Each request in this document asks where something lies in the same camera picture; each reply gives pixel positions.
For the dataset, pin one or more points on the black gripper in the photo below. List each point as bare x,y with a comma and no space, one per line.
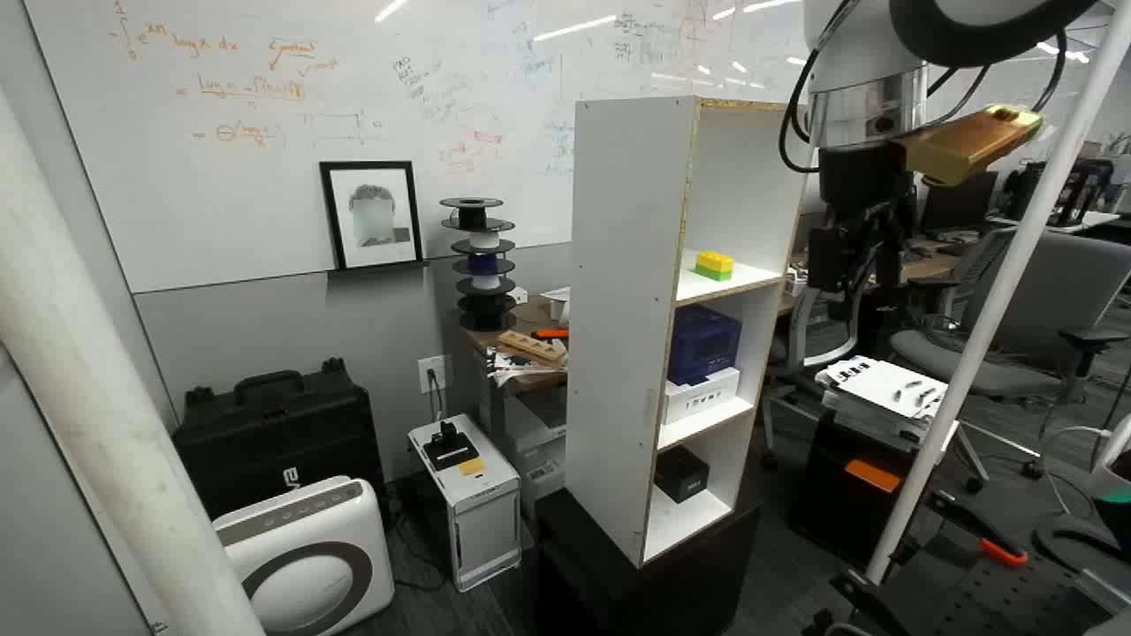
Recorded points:
862,182

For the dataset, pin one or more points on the yellow and green Lego block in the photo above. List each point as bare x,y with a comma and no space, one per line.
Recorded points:
711,265

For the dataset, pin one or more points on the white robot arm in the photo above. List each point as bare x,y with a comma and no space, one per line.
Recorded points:
859,46

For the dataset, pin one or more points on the white open shelf unit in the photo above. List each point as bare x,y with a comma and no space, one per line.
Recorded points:
624,295

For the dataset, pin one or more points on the white perforated board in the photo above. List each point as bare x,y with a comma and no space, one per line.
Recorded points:
886,386

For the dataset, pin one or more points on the thin white slanted pole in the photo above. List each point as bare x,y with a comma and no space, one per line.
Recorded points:
1000,295

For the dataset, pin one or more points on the tan rectangular block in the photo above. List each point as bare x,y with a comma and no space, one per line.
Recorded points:
973,142

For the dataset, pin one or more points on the blue box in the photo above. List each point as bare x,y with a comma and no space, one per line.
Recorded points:
705,343

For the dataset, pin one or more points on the gray office chair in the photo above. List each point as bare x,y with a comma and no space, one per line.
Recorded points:
1035,321

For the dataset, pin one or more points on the white flat box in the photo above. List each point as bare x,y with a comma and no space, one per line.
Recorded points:
702,398

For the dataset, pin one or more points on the black box with orange label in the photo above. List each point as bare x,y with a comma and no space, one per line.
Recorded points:
859,481

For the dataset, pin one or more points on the small black box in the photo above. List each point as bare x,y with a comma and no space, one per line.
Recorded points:
678,476

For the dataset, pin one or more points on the light wooden tray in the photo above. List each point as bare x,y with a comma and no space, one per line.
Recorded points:
530,343

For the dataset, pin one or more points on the wooden table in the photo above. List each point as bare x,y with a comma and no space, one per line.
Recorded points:
523,382

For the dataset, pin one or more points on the blue filament spool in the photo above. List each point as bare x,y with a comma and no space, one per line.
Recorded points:
484,265

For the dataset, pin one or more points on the empty black filament spool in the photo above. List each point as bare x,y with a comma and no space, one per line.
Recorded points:
476,215

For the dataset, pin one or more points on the black stand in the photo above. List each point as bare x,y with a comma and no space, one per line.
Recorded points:
586,576

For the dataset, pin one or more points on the white small cabinet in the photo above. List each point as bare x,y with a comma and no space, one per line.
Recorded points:
483,518

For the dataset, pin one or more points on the black framed portrait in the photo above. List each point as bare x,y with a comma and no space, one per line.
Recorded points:
373,218

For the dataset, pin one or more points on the black hard carrying case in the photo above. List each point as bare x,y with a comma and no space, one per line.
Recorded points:
277,435

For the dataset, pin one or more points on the white air purifier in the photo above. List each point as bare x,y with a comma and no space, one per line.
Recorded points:
302,554

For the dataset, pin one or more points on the thick white pole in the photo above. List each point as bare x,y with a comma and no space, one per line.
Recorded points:
92,401

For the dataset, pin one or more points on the white wall outlet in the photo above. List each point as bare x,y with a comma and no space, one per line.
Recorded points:
431,374

